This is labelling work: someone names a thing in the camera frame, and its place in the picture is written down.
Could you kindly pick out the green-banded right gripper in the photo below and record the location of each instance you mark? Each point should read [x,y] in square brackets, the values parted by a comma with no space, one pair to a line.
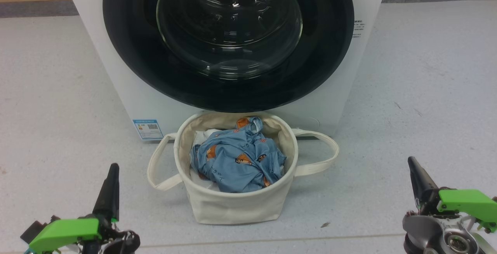
[470,203]

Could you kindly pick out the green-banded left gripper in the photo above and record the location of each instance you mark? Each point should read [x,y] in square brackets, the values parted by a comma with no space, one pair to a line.
[62,230]

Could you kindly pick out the white garment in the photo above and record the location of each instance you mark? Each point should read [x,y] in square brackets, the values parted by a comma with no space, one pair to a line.
[205,135]

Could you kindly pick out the blue printed garment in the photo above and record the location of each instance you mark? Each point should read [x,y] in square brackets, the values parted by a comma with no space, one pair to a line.
[237,168]

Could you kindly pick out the black round glass washer door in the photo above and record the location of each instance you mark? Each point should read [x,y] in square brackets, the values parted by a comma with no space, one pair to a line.
[136,52]

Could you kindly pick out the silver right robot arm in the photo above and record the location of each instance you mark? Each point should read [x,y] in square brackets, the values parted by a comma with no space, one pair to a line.
[427,232]

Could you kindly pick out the white front-load washing machine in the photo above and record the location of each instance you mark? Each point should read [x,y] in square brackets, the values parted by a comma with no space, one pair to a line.
[116,91]

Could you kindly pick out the blue energy label sticker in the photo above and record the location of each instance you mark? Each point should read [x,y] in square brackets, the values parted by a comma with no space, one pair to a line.
[147,129]

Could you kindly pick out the cream canvas laundry basket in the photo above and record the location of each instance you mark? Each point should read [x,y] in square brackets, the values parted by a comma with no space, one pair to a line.
[233,207]

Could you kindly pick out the dark left wrist camera box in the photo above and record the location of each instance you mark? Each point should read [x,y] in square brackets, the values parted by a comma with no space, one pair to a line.
[33,229]

